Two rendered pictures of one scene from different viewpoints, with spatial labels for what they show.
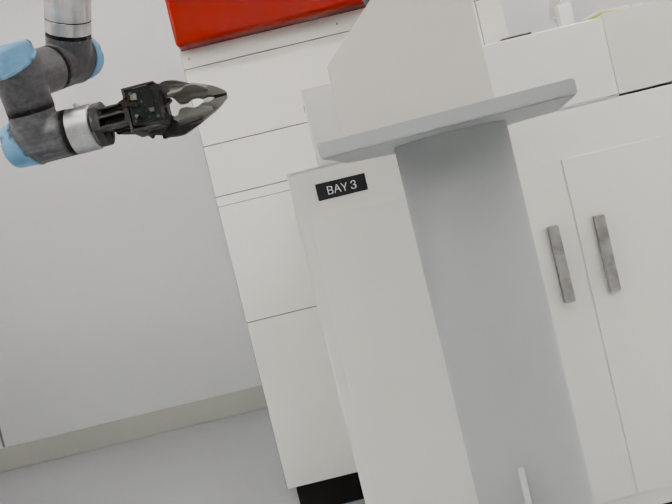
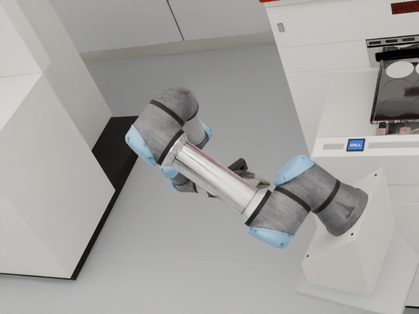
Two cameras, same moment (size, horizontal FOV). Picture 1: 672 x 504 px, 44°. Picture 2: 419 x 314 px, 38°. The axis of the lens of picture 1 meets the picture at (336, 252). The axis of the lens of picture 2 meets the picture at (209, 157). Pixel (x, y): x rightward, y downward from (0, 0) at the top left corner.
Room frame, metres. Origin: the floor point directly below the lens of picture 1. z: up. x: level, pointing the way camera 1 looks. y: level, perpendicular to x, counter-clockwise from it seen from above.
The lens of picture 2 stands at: (0.07, -0.60, 2.39)
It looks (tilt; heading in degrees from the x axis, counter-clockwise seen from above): 40 degrees down; 34
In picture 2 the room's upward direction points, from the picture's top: 24 degrees counter-clockwise
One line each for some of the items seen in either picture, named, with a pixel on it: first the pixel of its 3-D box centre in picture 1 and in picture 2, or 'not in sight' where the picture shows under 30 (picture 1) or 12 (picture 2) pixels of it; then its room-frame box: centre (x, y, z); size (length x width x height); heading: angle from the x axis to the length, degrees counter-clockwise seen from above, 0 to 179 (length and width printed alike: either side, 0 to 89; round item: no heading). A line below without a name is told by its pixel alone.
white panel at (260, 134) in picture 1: (356, 92); (376, 27); (2.12, -0.14, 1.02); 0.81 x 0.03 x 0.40; 91
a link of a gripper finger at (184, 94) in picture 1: (194, 89); (254, 183); (1.35, 0.16, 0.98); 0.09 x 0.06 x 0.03; 87
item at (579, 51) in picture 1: (455, 95); (400, 159); (1.53, -0.28, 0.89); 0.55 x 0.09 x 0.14; 91
